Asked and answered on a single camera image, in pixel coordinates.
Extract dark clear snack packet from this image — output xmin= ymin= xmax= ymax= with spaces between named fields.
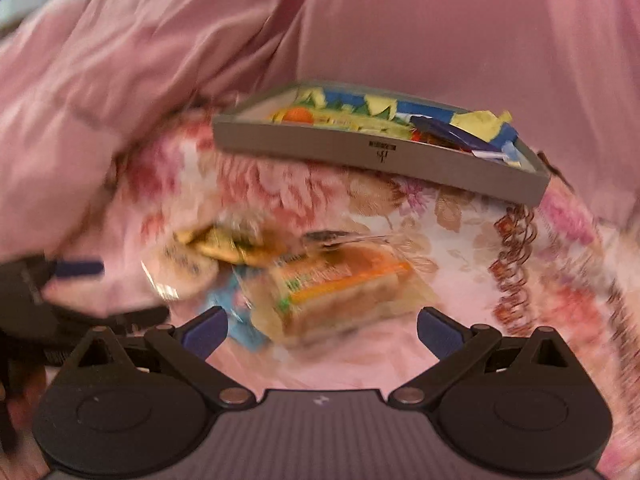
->
xmin=300 ymin=230 xmax=366 ymax=247

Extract red dried meat packet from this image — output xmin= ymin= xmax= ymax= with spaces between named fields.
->
xmin=410 ymin=128 xmax=459 ymax=150

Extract dark blue stick sachets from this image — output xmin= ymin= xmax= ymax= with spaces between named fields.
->
xmin=409 ymin=115 xmax=506 ymax=162

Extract round biscuit pack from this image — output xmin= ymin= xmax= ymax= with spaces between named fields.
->
xmin=141 ymin=240 xmax=219 ymax=301

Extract light blue candy packet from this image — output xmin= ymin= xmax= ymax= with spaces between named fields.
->
xmin=206 ymin=266 xmax=269 ymax=352

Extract yellow green snack bar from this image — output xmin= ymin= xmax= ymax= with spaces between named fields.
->
xmin=270 ymin=106 xmax=413 ymax=140

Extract gold foil snack packet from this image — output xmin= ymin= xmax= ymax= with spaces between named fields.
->
xmin=174 ymin=223 xmax=293 ymax=268

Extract packaged bread loaf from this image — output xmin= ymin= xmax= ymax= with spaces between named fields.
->
xmin=241 ymin=240 xmax=439 ymax=347

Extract pink curtain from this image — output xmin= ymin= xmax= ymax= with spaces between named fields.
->
xmin=74 ymin=0 xmax=640 ymax=231

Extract pink duvet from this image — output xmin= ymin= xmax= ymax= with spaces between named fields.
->
xmin=1 ymin=0 xmax=202 ymax=259

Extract grey tray with painted liner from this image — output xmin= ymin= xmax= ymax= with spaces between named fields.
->
xmin=213 ymin=81 xmax=550 ymax=206

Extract small orange mandarin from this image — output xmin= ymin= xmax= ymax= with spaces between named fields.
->
xmin=281 ymin=106 xmax=314 ymax=124

